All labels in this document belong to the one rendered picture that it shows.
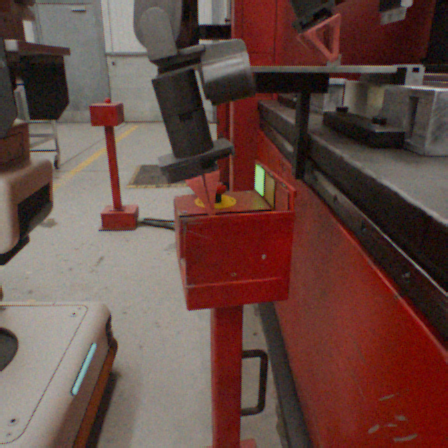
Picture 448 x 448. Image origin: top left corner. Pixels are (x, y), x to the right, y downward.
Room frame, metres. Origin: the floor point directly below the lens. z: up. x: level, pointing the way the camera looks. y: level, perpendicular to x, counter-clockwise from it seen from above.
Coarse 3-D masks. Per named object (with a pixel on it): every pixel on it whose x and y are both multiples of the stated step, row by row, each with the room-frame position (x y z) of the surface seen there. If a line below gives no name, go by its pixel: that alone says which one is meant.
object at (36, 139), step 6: (18, 90) 3.46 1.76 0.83; (54, 120) 4.11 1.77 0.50; (54, 126) 4.10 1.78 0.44; (54, 132) 4.10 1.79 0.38; (30, 138) 4.04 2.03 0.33; (36, 138) 4.04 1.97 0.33; (42, 138) 4.04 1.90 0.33; (48, 138) 3.89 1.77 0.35; (54, 138) 4.05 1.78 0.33; (30, 144) 3.72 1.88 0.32; (36, 144) 3.61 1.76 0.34; (30, 150) 4.10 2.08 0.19; (36, 150) 4.10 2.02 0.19; (42, 150) 4.10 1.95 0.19; (48, 150) 4.10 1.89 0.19; (54, 150) 4.10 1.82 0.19; (60, 156) 4.10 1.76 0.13; (54, 162) 4.00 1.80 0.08
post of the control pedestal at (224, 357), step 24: (216, 312) 0.56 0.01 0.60; (240, 312) 0.57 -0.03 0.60; (216, 336) 0.56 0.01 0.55; (240, 336) 0.57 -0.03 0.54; (216, 360) 0.56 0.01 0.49; (240, 360) 0.57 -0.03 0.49; (216, 384) 0.56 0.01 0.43; (240, 384) 0.57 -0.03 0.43; (216, 408) 0.56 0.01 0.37; (240, 408) 0.57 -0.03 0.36; (216, 432) 0.56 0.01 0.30; (240, 432) 0.57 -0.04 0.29
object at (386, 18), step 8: (384, 0) 0.85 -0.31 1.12; (392, 0) 0.81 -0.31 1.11; (400, 0) 0.78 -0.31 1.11; (408, 0) 0.77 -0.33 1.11; (384, 8) 0.84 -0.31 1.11; (392, 8) 0.81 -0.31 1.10; (400, 8) 0.79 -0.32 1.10; (384, 16) 0.86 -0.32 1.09; (392, 16) 0.82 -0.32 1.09; (400, 16) 0.79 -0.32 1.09
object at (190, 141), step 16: (192, 112) 0.51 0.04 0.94; (176, 128) 0.50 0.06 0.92; (192, 128) 0.50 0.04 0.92; (208, 128) 0.52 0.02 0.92; (176, 144) 0.50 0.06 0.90; (192, 144) 0.50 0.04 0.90; (208, 144) 0.51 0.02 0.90; (224, 144) 0.52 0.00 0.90; (160, 160) 0.52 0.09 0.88; (176, 160) 0.50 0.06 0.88; (192, 160) 0.50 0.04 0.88; (208, 160) 0.51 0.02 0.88
